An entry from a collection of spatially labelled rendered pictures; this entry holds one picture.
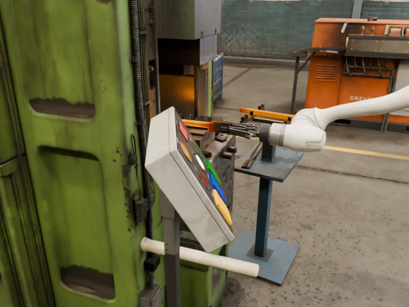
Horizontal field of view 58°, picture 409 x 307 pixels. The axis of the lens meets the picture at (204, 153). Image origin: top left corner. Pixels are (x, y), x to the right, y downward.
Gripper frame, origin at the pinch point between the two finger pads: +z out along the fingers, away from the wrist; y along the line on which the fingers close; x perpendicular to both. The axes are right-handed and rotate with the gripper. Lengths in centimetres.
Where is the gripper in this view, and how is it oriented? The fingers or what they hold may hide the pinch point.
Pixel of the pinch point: (221, 127)
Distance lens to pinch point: 154.0
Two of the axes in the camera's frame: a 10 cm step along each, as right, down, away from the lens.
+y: 3.4, -3.7, 8.7
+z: -9.4, -1.6, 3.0
